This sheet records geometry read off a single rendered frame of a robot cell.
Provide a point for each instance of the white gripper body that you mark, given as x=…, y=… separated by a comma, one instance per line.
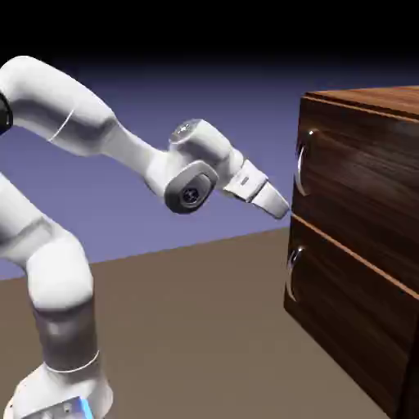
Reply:
x=271, y=199

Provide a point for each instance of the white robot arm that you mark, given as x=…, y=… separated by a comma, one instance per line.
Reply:
x=65, y=118

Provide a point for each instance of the dark wood cabinet door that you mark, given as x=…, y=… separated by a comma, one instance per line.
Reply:
x=353, y=183
x=343, y=311

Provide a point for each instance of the dark wood cabinet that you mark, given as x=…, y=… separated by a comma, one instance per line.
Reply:
x=376, y=98

